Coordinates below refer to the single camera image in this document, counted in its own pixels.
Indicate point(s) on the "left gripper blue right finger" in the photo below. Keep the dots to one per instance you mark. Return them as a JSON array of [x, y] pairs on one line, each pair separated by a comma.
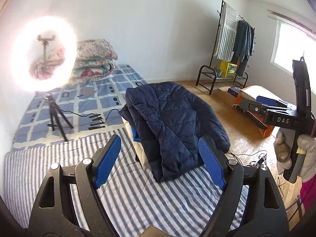
[[215, 162]]

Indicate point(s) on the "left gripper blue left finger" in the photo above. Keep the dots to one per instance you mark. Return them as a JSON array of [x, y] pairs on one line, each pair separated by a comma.
[[104, 160]]

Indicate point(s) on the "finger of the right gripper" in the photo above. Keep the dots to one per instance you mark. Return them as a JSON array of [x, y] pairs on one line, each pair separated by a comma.
[[272, 102]]

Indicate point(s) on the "dark navy puffer jacket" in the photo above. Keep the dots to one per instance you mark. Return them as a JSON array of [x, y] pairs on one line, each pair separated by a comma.
[[169, 121]]

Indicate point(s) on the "blue and cream clothes pile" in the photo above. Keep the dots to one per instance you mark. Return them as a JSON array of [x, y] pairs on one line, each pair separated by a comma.
[[140, 155]]

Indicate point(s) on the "dark hanging clothes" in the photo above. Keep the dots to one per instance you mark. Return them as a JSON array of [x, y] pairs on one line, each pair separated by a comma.
[[243, 46]]

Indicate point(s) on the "black clothes rack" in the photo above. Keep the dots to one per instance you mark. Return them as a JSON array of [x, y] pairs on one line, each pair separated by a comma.
[[210, 75]]

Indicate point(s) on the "orange cardboard box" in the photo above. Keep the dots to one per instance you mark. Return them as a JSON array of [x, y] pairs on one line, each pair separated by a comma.
[[246, 99]]

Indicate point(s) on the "yellow green box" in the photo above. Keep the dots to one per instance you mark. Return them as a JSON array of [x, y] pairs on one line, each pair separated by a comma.
[[228, 69]]

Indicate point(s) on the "blue white striped sheet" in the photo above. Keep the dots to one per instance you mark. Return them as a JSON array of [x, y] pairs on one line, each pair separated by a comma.
[[131, 197]]

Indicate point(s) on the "blue checked bed sheet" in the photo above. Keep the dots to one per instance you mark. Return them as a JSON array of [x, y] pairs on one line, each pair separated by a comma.
[[91, 107]]

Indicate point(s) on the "striped white hanging cloth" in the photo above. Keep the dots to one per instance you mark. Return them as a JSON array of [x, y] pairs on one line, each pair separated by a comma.
[[227, 33]]

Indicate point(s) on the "window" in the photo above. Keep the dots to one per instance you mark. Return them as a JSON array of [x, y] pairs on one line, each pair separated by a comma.
[[293, 40]]

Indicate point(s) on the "black tripod stand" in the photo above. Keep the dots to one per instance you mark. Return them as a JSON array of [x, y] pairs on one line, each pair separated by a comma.
[[54, 113]]

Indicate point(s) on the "floral folded quilt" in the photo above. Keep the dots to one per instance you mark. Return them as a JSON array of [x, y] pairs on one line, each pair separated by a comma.
[[95, 60]]

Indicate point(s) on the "black phone holder clamp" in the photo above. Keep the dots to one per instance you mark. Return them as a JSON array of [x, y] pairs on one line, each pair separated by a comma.
[[45, 41]]

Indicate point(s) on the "white ring light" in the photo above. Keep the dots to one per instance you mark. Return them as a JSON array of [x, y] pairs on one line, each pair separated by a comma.
[[25, 49]]

